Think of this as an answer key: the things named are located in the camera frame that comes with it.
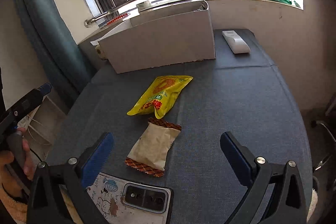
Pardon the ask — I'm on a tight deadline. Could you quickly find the fuzzy cream sleeve forearm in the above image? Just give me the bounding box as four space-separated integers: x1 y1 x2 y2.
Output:
0 168 30 224

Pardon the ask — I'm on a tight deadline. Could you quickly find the person's left hand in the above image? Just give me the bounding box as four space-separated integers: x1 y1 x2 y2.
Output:
1 128 34 182

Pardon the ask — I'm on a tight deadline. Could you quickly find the phone in cartoon case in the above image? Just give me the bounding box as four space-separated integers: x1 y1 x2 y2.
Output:
87 172 173 224

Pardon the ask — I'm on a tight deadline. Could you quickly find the beige waffle pattern snack packet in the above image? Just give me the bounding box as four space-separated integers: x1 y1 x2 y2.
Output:
125 117 182 178

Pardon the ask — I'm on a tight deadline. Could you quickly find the teal curtain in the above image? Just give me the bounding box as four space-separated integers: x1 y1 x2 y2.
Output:
14 0 97 108

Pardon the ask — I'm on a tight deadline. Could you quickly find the yellow red snack bag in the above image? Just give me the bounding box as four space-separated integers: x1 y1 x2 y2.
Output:
127 75 193 119

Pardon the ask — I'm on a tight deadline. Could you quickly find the white remote control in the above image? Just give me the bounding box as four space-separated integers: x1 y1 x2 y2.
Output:
222 30 251 54

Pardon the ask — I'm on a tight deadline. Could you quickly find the white cardboard box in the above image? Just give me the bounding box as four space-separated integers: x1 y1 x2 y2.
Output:
96 0 216 74

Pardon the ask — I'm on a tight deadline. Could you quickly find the roll of tape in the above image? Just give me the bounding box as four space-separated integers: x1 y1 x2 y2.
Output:
136 1 152 13

